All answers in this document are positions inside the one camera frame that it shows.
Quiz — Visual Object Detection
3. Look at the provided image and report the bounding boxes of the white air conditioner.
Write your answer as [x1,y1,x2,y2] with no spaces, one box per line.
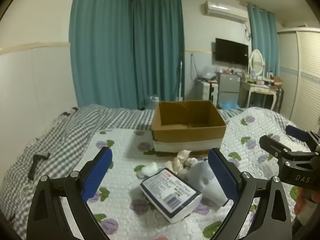
[204,0,248,23]

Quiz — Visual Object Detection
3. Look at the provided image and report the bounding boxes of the white standing pole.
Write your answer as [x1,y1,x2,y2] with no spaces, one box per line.
[176,59,184,102]

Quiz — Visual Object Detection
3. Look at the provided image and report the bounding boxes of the narrow teal curtain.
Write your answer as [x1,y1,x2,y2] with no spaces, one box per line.
[247,4,279,77]

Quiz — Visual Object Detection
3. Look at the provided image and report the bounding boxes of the cream lace cloth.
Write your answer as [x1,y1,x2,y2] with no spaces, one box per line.
[165,150,198,175]

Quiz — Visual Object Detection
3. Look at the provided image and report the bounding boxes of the hanging wall cables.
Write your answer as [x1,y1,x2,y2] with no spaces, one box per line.
[190,54,200,80]

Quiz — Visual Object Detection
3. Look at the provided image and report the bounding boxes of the blue plastic bag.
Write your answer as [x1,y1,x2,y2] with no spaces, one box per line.
[219,99,239,110]

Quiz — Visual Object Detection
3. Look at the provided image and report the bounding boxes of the clear plastic bag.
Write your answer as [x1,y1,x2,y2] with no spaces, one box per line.
[200,66,217,80]

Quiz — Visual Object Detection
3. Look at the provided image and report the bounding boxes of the white oval vanity mirror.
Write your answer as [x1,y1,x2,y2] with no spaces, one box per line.
[249,49,265,77]

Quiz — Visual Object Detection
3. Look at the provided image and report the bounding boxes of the teal corner curtain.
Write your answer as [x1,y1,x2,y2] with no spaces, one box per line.
[131,0,185,109]

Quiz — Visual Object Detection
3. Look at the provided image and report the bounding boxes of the cream wardrobe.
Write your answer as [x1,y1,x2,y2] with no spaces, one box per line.
[277,27,320,130]

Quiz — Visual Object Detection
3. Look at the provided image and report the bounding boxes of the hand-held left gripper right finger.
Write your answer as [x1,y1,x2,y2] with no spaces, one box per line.
[207,148,293,240]

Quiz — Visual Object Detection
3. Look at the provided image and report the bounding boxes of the white sock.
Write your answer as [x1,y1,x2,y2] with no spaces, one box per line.
[187,160,229,207]

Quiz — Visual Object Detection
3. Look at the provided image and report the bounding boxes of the grey mini fridge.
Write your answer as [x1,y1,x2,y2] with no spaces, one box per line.
[216,72,242,105]

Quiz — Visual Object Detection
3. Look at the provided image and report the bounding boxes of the grey checked bed sheet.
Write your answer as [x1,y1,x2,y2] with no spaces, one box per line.
[0,104,155,233]

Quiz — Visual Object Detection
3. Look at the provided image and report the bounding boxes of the wide teal curtain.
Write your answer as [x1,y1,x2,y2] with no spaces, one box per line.
[69,0,133,109]

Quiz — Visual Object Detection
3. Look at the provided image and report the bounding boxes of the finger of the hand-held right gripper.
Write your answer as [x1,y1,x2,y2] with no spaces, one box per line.
[259,135,293,161]
[285,125,320,153]

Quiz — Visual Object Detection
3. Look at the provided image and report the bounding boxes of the person's right hand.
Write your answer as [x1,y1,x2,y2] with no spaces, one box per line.
[295,187,320,224]

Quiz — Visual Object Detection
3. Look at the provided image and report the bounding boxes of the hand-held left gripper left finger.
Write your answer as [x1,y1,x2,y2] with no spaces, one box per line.
[26,147,113,240]

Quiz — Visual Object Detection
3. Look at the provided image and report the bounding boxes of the white floral quilt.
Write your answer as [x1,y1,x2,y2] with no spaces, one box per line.
[60,107,320,240]

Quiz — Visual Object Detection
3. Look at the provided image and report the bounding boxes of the white dressing table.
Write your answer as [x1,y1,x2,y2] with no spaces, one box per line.
[239,79,280,110]

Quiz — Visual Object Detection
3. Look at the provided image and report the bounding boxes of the brown cardboard box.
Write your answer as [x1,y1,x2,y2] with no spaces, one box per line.
[151,100,227,157]

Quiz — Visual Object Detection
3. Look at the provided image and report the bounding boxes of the black strap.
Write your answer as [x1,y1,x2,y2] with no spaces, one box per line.
[27,152,50,180]

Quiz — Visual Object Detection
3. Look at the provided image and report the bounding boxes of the white tissue packet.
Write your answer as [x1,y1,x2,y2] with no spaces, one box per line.
[140,169,202,223]

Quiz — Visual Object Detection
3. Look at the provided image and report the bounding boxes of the black wall television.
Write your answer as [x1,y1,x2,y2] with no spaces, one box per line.
[215,38,249,65]

